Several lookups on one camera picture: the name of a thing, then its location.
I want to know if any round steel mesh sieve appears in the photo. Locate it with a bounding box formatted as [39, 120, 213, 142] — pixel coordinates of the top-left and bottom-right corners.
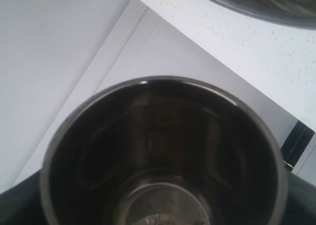
[209, 0, 316, 30]

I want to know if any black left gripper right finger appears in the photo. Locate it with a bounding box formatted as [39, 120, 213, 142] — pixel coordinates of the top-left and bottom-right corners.
[281, 172, 316, 225]

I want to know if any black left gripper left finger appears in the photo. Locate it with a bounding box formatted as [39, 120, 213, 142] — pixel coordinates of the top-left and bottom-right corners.
[0, 171, 46, 225]

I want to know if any stainless steel cup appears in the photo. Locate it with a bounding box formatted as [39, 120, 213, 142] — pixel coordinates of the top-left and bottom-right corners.
[40, 76, 287, 225]

